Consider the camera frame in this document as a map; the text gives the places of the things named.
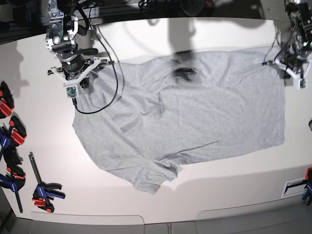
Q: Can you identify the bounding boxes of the red black clamp top left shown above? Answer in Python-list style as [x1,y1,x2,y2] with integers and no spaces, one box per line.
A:
[0,81,14,119]

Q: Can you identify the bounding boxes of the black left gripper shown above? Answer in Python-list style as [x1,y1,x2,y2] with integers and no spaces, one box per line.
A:
[277,52,305,79]

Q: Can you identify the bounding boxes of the blue red clamp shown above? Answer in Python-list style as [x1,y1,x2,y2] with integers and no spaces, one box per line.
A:
[0,116,27,158]
[0,147,26,213]

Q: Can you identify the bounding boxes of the white label sticker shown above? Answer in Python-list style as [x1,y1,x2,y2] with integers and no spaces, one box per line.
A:
[281,178,307,198]

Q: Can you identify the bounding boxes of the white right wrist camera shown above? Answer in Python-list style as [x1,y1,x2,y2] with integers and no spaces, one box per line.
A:
[64,84,79,98]

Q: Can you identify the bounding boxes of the blue red clamp lower left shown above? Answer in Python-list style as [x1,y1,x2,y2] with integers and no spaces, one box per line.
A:
[0,147,26,213]

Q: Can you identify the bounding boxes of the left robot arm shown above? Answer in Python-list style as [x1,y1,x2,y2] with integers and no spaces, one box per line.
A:
[274,0,312,81]

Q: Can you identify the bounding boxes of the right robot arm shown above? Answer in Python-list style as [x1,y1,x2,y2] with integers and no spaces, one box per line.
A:
[45,0,114,91]

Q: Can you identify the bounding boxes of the blue red clamp middle left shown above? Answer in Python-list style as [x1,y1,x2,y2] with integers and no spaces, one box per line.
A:
[0,116,27,158]

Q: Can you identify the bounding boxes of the blue bar clamp lying flat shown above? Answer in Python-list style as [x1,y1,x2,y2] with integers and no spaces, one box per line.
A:
[29,152,66,213]

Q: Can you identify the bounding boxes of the grey T-shirt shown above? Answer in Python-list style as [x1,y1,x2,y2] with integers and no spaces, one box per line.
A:
[73,47,285,194]

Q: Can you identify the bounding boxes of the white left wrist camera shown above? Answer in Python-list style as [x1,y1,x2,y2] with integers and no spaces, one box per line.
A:
[296,78,308,90]

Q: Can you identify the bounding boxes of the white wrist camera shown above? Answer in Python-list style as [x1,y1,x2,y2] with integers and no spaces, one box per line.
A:
[296,78,308,90]
[64,84,79,98]

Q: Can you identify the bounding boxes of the blue clamp at right edge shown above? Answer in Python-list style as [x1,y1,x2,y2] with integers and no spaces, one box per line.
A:
[302,168,312,206]

